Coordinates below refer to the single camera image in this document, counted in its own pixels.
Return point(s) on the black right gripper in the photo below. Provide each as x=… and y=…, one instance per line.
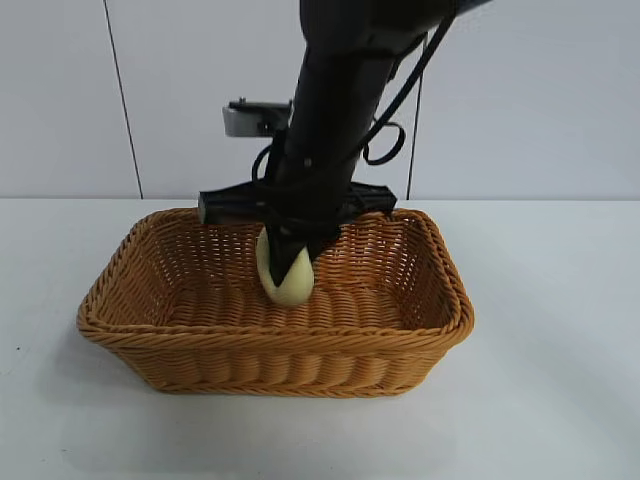
x=310, y=190

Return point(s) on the pale yellow egg yolk pastry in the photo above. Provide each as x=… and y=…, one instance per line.
x=297, y=287

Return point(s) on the woven wicker basket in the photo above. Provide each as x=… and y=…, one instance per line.
x=250, y=350

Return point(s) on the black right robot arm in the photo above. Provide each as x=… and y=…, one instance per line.
x=345, y=75

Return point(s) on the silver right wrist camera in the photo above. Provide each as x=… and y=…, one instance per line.
x=245, y=122

